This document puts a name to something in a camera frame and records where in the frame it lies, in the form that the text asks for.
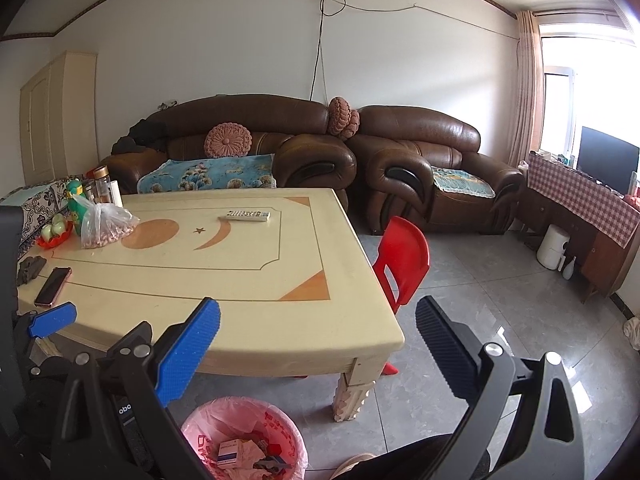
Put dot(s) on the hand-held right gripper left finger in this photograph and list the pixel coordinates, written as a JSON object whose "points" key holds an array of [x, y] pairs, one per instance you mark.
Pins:
{"points": [[187, 355]]}

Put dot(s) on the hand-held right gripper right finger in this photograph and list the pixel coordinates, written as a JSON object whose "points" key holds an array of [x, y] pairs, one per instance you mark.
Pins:
{"points": [[445, 350]]}

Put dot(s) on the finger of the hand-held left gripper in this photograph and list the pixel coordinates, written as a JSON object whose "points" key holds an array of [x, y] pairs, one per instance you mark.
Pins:
{"points": [[10, 240], [50, 320]]}

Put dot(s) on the pink-lined trash bin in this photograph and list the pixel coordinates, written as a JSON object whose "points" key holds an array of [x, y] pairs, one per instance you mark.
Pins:
{"points": [[200, 435]]}

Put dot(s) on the white blue medicine box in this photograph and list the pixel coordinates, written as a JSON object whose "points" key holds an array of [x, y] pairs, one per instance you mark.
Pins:
{"points": [[229, 455]]}

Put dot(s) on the red brown cigarette pack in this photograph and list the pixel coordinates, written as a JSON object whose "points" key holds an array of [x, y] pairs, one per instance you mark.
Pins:
{"points": [[250, 461]]}

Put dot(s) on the smartphone with pink case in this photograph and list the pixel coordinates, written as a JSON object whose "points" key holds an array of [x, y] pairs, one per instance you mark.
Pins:
{"points": [[52, 285]]}

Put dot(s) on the dark grey pouch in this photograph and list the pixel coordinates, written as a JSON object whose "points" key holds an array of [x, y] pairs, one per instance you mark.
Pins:
{"points": [[30, 270]]}

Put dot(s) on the pale green fruit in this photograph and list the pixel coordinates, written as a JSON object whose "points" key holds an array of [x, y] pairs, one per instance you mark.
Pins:
{"points": [[47, 232], [59, 226]]}

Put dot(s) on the red fruit dish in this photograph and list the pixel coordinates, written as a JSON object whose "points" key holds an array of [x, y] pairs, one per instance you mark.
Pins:
{"points": [[50, 244]]}

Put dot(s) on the purple floral patterned blanket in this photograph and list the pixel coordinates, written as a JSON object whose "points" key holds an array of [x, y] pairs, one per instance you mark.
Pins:
{"points": [[37, 207]]}

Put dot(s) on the light teal bed sheet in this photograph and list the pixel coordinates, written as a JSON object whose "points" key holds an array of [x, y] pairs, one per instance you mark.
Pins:
{"points": [[12, 195]]}

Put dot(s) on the green cartoon bottle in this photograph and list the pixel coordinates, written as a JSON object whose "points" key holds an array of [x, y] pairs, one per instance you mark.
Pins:
{"points": [[77, 210]]}

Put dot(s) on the small glass bottle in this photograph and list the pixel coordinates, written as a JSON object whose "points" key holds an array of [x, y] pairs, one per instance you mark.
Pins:
{"points": [[89, 190]]}

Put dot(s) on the clear bag of peanuts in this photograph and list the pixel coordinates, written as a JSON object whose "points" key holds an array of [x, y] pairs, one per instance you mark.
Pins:
{"points": [[105, 230]]}

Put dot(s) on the red plastic chair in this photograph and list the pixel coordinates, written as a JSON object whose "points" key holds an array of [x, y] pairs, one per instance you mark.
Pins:
{"points": [[400, 255]]}

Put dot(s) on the glass bottle gold lid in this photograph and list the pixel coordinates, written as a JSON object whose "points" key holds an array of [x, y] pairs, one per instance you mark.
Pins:
{"points": [[102, 185]]}

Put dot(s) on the cream wooden table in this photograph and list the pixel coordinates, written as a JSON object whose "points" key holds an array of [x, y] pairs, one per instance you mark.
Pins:
{"points": [[300, 360]]}

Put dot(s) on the cream wardrobe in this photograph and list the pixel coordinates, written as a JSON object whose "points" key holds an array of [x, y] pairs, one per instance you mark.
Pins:
{"points": [[55, 120]]}

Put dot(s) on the beige shoe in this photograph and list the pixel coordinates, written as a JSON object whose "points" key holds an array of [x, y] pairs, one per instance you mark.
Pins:
{"points": [[352, 465]]}

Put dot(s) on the small white bottle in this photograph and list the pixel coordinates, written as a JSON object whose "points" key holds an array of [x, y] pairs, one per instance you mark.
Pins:
{"points": [[569, 269]]}

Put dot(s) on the white round appliance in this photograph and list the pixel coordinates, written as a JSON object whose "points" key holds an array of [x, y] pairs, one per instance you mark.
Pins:
{"points": [[552, 247]]}

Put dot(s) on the white remote control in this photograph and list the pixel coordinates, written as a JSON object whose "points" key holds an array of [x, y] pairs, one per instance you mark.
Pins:
{"points": [[245, 215]]}

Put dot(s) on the teal seat cover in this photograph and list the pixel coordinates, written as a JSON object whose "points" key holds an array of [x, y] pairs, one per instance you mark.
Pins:
{"points": [[462, 182]]}

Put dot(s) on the dark clothes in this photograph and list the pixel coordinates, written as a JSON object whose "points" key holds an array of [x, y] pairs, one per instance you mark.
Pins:
{"points": [[142, 135]]}

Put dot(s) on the brown wooden cabinet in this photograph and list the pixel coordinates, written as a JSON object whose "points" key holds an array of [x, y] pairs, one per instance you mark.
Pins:
{"points": [[600, 260]]}

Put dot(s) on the blue floral cushion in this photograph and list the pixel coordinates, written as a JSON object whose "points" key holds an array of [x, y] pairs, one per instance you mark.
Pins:
{"points": [[210, 172]]}

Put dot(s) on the white cloth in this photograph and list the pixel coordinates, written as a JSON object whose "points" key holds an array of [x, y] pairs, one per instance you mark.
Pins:
{"points": [[632, 332]]}

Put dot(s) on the small grey object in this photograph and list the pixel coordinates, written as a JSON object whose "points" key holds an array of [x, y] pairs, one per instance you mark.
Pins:
{"points": [[167, 105]]}

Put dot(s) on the red checkered tablecloth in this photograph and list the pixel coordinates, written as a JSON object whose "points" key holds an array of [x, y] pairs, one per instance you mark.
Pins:
{"points": [[585, 195]]}

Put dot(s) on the pink round knitted cushion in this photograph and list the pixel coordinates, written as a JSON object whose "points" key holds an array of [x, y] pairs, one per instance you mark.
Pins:
{"points": [[354, 125], [339, 115], [227, 140]]}

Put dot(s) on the brown leather armchair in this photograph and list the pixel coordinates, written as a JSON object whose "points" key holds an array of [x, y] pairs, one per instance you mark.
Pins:
{"points": [[415, 130]]}

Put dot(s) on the brown leather sofa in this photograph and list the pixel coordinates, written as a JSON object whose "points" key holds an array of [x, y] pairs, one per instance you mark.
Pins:
{"points": [[250, 115]]}

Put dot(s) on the black flat screen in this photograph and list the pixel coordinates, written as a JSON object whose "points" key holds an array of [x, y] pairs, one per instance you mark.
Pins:
{"points": [[607, 160]]}

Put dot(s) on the window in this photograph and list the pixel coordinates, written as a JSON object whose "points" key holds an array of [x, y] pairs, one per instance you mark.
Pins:
{"points": [[555, 110]]}

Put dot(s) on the pink curtain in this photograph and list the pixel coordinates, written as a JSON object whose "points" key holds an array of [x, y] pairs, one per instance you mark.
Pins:
{"points": [[527, 85]]}

